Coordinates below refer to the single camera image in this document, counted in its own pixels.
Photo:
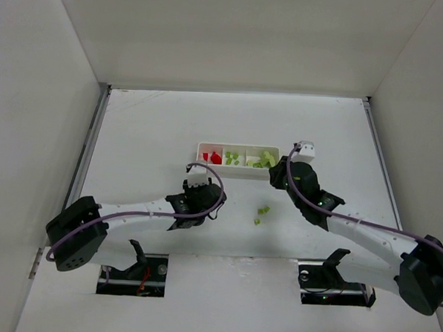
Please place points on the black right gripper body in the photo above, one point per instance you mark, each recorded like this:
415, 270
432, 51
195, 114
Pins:
280, 175

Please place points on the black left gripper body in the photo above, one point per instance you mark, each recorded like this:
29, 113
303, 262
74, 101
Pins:
208, 194

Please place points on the red round lego piece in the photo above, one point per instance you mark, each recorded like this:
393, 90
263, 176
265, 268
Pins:
215, 158

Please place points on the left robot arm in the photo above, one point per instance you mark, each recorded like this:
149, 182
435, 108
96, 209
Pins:
88, 232

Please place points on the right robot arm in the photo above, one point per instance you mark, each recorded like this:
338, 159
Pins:
411, 268

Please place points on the white three-compartment tray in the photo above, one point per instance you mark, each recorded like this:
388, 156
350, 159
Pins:
246, 152

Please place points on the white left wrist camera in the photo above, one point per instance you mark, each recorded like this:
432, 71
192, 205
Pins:
197, 175

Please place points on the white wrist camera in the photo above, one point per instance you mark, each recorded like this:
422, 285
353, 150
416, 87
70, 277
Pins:
197, 175
304, 152

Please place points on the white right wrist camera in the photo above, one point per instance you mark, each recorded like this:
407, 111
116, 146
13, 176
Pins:
304, 152

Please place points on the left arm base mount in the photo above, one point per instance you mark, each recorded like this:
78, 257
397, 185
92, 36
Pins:
145, 277

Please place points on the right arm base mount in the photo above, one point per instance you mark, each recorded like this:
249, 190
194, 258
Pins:
321, 284

